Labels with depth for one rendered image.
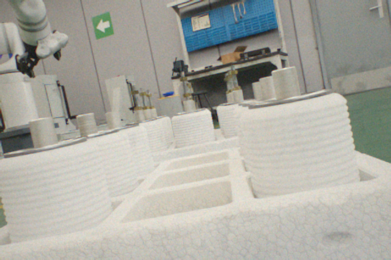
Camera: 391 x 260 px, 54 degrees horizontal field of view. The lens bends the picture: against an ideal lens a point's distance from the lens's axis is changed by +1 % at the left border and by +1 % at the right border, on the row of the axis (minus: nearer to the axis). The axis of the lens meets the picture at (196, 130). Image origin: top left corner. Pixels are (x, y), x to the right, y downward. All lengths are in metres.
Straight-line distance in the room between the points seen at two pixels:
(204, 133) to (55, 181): 0.54
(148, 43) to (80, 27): 1.45
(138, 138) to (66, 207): 0.25
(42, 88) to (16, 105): 2.34
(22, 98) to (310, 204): 1.08
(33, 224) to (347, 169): 0.27
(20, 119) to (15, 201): 0.91
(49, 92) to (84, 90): 3.90
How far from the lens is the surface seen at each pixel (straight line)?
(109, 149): 0.46
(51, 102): 3.61
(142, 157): 0.58
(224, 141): 0.82
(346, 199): 0.30
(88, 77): 7.42
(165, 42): 6.56
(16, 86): 1.28
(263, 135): 0.33
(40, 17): 1.01
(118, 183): 0.47
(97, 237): 0.32
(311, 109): 0.32
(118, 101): 4.61
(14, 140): 1.26
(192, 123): 0.84
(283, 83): 0.35
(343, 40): 5.82
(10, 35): 1.31
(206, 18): 6.14
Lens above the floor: 0.26
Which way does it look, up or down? 4 degrees down
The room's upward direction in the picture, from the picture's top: 11 degrees counter-clockwise
